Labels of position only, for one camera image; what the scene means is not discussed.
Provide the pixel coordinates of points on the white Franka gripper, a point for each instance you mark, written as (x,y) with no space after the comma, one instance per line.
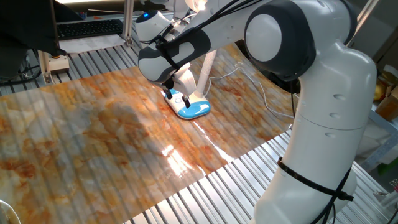
(186,79)

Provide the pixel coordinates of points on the blue white desk lamp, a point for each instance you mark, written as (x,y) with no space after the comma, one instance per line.
(196,111)

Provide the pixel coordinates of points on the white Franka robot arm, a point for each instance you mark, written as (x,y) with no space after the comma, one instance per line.
(326,109)

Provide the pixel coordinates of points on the orange marble pattern mat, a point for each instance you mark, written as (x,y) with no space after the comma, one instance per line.
(93,140)

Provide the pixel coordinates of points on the white paper sheet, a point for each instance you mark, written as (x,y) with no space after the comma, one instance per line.
(93,43)

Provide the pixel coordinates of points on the black keyboard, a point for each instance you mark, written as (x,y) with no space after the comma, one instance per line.
(90,29)

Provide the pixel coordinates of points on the beige block foot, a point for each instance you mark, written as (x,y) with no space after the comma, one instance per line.
(59,64)

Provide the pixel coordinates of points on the black monitor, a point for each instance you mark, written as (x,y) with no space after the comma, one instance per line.
(28,25)

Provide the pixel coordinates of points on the white bowl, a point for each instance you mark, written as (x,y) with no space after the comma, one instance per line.
(9,214)

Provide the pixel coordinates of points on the green flat object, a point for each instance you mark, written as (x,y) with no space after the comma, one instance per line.
(388,166)

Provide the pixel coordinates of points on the metal binder clips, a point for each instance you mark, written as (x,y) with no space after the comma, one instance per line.
(394,185)

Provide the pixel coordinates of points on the aluminium frame beam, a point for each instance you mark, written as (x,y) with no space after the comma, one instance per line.
(127,21)
(45,67)

